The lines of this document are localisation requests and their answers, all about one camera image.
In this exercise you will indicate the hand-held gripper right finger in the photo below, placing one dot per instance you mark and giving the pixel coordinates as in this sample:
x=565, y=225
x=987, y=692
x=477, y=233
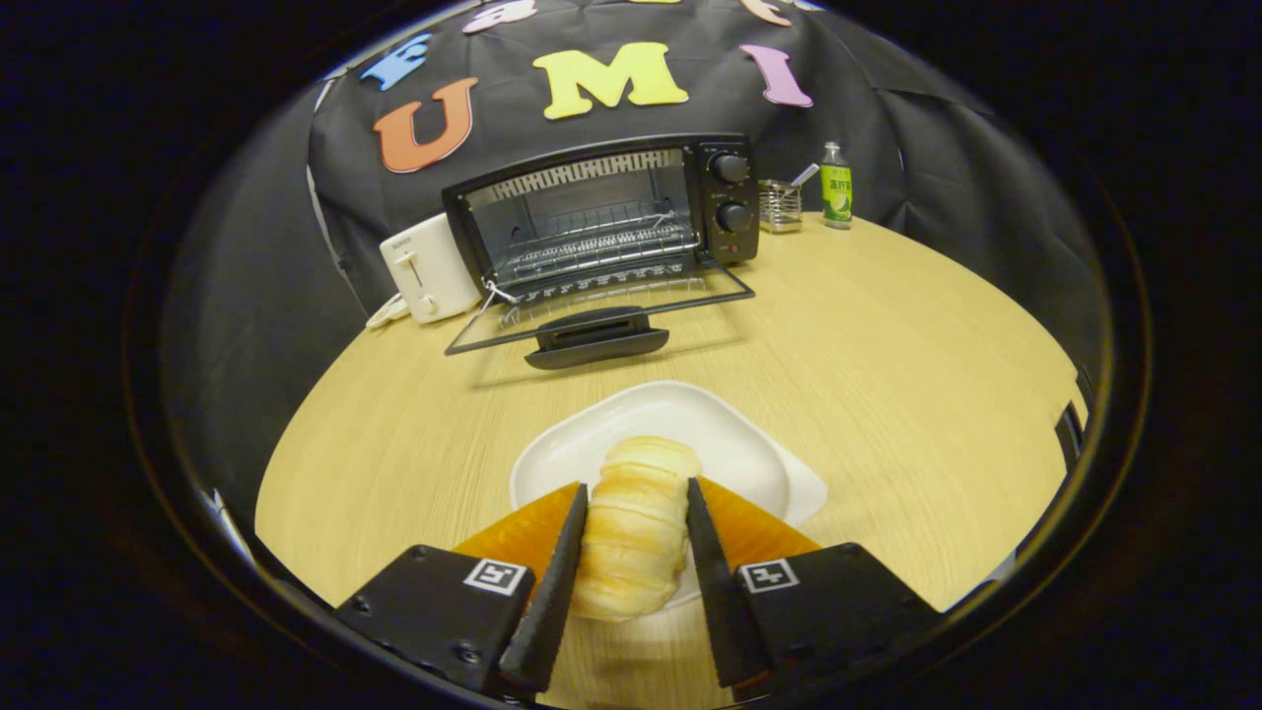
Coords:
x=720, y=592

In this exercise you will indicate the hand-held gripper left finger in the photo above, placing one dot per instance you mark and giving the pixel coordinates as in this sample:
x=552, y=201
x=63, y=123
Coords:
x=552, y=592

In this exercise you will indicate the bread roll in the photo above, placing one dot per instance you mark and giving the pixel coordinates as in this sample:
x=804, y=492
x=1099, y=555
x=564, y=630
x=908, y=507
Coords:
x=636, y=523

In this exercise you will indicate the black toaster oven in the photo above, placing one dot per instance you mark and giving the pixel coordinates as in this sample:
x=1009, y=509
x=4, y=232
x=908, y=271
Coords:
x=730, y=197

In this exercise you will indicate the white pop-up toaster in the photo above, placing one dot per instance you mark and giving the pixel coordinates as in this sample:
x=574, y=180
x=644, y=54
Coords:
x=434, y=271

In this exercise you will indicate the white plate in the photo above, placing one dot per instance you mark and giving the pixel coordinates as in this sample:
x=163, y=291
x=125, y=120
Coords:
x=690, y=414

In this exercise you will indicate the metal mesh utensil holder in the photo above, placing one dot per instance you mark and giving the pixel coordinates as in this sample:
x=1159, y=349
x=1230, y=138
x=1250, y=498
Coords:
x=779, y=209

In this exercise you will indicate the green label drink bottle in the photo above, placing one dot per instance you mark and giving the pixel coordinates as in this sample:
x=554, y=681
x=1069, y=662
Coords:
x=836, y=187

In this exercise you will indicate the black backdrop cloth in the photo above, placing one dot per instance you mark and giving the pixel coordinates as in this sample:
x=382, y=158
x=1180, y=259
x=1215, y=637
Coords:
x=887, y=108

